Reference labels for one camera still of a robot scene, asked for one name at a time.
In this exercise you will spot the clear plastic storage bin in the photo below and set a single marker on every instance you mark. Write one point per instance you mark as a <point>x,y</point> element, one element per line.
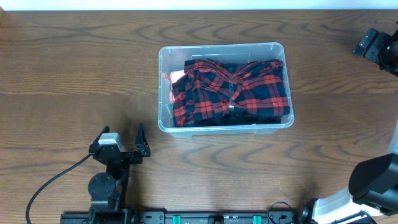
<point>172,58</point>

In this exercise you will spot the pink shirt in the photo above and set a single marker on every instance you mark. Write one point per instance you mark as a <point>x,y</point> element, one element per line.
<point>178,81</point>

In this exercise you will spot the red navy plaid shirt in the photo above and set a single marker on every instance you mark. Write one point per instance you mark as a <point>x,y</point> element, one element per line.
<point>215,89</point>

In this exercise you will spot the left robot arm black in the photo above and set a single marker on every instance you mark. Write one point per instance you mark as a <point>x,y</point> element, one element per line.
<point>108,189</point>

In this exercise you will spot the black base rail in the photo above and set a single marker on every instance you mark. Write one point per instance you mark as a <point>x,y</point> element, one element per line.
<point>283,217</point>

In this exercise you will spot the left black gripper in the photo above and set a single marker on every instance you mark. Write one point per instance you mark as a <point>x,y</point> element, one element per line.
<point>142,150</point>

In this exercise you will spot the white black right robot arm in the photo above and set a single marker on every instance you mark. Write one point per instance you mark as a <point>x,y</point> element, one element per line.
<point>372,188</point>

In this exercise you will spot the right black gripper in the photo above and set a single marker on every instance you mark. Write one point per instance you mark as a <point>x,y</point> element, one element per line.
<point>383,40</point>

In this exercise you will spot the black garment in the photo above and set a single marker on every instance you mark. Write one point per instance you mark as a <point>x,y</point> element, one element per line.
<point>236,119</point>

